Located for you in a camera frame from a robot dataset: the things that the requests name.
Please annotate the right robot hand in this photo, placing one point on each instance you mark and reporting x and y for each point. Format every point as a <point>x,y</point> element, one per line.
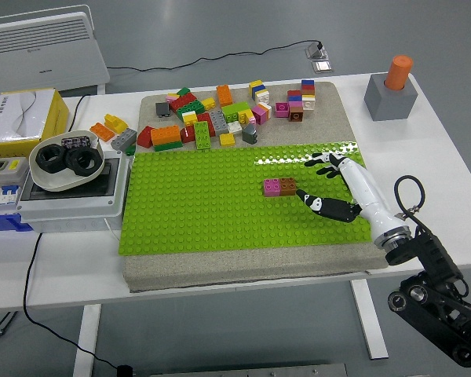
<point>365,192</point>

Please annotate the brown toy brick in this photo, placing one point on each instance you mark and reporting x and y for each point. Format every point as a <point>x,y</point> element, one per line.
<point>288,187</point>

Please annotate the pink toy brick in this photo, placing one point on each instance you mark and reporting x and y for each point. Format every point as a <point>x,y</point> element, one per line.
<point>281,110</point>
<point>272,187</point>

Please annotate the white orange pink brick stack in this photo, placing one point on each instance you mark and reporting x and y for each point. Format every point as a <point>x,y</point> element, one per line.
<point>261,113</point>

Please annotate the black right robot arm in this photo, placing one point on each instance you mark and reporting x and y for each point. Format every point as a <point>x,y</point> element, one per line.
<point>435,275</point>

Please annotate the lime green toy brick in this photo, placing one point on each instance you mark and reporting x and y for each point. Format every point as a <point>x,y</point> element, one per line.
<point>235,109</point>

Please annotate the long grey toy brick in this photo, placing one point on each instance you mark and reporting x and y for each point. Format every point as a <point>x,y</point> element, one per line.
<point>219,122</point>

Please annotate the green studded baseplate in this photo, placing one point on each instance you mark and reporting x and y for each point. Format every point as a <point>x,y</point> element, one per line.
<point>204,212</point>

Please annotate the long green toy brick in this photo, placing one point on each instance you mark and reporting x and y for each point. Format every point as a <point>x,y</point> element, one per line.
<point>202,135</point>

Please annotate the yellow white toy brick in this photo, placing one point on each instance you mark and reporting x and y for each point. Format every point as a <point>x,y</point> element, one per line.
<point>189,118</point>

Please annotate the large red toy brick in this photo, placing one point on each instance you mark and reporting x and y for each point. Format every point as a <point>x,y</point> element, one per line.
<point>180,103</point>

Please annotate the long orange toy brick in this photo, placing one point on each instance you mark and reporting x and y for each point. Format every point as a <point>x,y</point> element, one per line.
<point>165,135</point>

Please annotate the small green toy brick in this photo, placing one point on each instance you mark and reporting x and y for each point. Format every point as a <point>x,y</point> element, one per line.
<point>183,91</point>
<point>130,150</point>

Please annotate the red sloped toy brick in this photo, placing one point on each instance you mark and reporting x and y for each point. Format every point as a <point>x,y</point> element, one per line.
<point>144,137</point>

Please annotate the yellow sloped toy brick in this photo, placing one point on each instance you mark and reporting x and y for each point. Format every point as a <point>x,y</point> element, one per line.
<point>115,123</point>

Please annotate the grey block holder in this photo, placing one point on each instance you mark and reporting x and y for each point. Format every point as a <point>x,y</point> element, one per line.
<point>388,104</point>

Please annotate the red blue pink brown stack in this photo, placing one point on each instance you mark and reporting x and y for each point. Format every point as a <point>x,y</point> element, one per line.
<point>295,116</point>

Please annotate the blue red orange white stack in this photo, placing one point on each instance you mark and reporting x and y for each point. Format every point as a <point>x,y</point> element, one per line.
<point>308,103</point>

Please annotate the orange cylinder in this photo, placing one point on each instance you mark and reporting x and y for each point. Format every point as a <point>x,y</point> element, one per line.
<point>398,72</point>

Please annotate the dark grey sloped brick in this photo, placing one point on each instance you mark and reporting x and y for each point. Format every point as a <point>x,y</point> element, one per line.
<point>250,134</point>

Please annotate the white table leg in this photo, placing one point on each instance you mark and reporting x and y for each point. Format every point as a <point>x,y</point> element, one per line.
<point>87,337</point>
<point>371,322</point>

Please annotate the silver floor plate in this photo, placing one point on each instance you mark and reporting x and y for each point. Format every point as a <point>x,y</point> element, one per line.
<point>322,66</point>

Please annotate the yellow blue white brick stack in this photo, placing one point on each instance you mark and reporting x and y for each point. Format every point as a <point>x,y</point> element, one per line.
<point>261,94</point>

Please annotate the grey-brown foam mat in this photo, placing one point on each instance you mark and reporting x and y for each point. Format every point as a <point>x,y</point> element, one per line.
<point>239,271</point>

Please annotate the floor socket with plug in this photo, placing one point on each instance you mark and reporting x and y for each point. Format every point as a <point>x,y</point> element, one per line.
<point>316,51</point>

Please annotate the long flat green brick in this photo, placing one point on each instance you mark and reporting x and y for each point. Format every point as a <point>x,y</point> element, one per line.
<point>169,146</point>

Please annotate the pink yellow white brick stack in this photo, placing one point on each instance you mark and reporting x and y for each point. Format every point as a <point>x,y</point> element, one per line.
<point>172,97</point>

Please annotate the dark grey flat brick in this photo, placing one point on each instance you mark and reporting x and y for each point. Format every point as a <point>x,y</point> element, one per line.
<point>163,108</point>

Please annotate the small black patterned block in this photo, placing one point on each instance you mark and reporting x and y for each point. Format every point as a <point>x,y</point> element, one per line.
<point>75,141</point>

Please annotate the large black plastic nut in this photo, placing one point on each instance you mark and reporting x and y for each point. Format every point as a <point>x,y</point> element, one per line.
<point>43,157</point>
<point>72,161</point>

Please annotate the black plug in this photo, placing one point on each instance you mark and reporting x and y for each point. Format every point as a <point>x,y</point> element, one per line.
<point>123,371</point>

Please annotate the white bowl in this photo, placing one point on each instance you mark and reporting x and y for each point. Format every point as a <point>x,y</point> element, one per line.
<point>51,181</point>

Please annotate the white panel heater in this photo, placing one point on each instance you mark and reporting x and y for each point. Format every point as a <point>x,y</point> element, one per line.
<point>43,59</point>

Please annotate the yellow white tissue box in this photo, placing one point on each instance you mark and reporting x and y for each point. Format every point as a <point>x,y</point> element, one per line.
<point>15,125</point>

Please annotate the blue plastic box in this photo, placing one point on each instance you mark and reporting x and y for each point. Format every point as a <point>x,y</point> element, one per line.
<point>4,223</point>

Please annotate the white circuit breaker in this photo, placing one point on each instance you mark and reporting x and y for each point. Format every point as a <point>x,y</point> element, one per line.
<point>0,195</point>

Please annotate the grey electrical enclosure box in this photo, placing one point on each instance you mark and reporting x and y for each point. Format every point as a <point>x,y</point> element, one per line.
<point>70,208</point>

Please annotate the grey switch box red button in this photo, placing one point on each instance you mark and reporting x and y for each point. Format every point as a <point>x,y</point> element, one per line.
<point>4,169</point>

